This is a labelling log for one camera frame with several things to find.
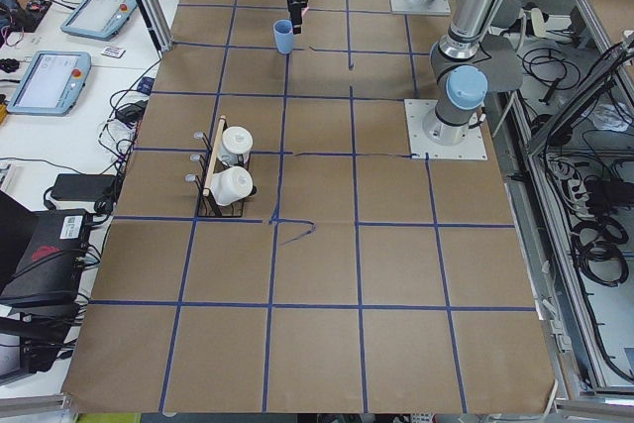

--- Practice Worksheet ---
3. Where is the light blue plastic cup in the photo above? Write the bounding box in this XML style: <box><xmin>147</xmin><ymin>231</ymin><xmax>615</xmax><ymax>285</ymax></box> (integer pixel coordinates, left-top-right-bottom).
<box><xmin>272</xmin><ymin>19</ymin><xmax>294</xmax><ymax>54</ymax></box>

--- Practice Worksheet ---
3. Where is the white ceramic mug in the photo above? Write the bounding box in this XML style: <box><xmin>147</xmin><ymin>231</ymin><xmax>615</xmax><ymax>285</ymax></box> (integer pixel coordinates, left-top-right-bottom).
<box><xmin>218</xmin><ymin>126</ymin><xmax>254</xmax><ymax>165</ymax></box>
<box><xmin>210</xmin><ymin>165</ymin><xmax>257</xmax><ymax>206</ymax></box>

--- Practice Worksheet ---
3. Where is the far teach pendant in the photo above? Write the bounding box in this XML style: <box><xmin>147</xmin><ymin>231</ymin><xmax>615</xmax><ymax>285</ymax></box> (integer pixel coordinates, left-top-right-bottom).
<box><xmin>60</xmin><ymin>0</ymin><xmax>137</xmax><ymax>41</ymax></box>

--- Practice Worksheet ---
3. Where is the teach pendant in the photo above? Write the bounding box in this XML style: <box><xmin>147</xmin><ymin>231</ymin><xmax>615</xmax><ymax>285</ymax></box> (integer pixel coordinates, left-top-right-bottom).
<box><xmin>60</xmin><ymin>0</ymin><xmax>137</xmax><ymax>41</ymax></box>
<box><xmin>7</xmin><ymin>51</ymin><xmax>92</xmax><ymax>116</ymax></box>

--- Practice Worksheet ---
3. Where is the near teach pendant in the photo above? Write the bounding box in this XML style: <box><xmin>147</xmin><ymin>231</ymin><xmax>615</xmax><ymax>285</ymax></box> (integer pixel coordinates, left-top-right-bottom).
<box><xmin>7</xmin><ymin>51</ymin><xmax>92</xmax><ymax>116</ymax></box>

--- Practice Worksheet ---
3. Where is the black power adapter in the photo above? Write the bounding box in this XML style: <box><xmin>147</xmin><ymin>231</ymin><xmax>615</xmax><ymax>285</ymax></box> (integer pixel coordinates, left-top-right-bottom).
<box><xmin>51</xmin><ymin>173</ymin><xmax>115</xmax><ymax>201</ymax></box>

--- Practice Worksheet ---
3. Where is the black computer box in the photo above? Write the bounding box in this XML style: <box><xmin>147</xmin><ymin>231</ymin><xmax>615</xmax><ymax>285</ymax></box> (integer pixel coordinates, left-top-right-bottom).
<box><xmin>1</xmin><ymin>193</ymin><xmax>91</xmax><ymax>308</ymax></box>

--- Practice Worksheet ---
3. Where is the black wire mug rack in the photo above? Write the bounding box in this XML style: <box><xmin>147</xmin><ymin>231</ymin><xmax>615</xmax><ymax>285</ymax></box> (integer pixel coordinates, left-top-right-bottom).
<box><xmin>185</xmin><ymin>115</ymin><xmax>257</xmax><ymax>218</ymax></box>

